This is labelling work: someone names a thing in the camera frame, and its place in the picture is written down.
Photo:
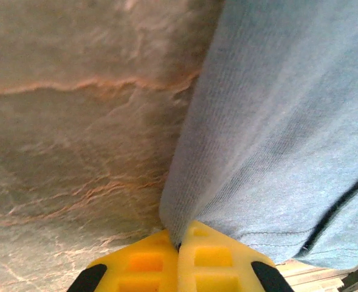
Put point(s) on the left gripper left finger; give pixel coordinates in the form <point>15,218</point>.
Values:
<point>142,264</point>

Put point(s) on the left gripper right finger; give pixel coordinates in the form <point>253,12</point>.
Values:
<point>215,261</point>

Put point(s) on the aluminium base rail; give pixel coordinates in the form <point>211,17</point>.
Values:
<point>312,276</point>

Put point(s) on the dark blue t-shirt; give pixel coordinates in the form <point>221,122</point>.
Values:
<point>273,137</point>

